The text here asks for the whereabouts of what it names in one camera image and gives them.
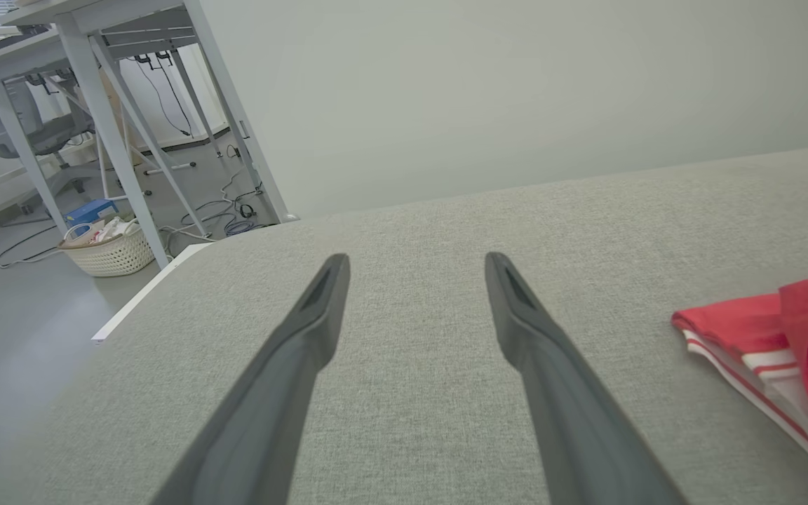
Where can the white power supply box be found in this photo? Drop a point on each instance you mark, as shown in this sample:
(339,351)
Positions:
(144,298)

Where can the white woven laundry basket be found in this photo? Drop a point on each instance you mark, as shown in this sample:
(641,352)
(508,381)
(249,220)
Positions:
(113,256)

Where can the grey mesh office chair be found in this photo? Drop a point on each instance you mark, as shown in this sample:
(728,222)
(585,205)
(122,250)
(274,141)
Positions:
(46,133)

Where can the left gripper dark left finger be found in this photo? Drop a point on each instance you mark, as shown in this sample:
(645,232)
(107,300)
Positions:
(264,421)

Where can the pale partition frame post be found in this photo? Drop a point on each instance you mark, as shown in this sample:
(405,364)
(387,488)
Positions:
(239,119)

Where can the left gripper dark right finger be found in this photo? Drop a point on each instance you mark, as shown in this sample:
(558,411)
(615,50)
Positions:
(572,421)

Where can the brown cardboard box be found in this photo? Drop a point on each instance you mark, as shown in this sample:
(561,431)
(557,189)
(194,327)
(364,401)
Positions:
(115,112)

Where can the laundry pile in basket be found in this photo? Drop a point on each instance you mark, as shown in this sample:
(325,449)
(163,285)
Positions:
(106,230)

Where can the blue box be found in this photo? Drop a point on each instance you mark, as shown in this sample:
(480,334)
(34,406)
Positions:
(88,210)

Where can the red white sports shirt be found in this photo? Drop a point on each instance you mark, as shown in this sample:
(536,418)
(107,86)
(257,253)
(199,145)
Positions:
(741,322)

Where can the small white desk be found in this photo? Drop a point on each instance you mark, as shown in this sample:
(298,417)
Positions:
(15,105)

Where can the white folding stand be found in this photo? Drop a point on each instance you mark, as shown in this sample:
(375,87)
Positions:
(158,167)

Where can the large white desk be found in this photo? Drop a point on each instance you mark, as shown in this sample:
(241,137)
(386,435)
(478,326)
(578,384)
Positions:
(106,126)

